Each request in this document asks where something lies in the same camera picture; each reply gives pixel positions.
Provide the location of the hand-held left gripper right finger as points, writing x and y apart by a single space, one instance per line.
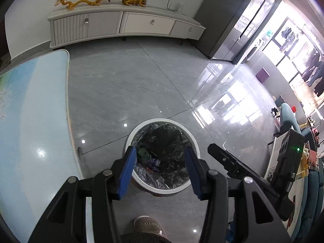
193 174

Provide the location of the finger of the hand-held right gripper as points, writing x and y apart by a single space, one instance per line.
227 160

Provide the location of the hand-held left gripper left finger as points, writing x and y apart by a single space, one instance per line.
127 172

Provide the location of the black plastic bin liner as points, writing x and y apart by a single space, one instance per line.
167 139

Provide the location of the white round trash bin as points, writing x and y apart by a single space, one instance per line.
162 122

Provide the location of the white ribbed panel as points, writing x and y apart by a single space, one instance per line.
274 154

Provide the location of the crumpled green wrapper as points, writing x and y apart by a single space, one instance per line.
142 154

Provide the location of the crumpled silver blue wrapper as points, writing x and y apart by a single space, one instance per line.
154 164

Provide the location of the teal sofa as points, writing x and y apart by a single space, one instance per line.
312 195

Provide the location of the teal armchair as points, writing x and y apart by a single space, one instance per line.
289 119

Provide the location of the black toy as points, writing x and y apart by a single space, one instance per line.
274 112

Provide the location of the person's grey shoe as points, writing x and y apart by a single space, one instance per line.
148 225

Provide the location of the purple stool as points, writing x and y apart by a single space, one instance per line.
262 74

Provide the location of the row of hanging clothes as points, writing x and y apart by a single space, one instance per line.
311 60

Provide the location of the landscape print coffee table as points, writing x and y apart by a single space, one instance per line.
30 131

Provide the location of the white washing machine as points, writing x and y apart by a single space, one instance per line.
255 50

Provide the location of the green sign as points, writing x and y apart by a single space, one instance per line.
269 34

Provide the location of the grey sliding glass door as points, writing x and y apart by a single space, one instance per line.
238 20

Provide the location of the white TV cabinet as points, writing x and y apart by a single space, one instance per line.
106 25

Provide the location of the white power strip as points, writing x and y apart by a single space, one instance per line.
180 7

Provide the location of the golden tiger figurine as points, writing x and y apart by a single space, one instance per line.
134 1

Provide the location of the golden dragon figurine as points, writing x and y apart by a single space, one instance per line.
83 2

